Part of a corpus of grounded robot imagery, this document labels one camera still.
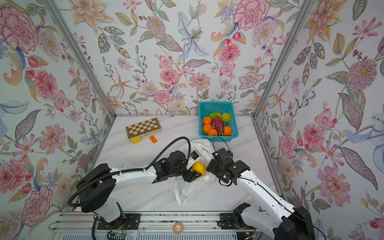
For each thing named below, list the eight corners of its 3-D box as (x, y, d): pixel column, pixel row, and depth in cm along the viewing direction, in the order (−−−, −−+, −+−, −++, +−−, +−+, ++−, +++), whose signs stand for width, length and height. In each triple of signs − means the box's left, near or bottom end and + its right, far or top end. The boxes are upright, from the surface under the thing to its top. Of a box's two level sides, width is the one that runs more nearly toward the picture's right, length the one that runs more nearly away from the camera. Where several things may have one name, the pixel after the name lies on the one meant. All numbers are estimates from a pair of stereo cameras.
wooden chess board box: (128, 141, 107) (127, 138, 105) (126, 129, 115) (125, 126, 112) (162, 131, 114) (161, 128, 111) (157, 120, 121) (157, 117, 118)
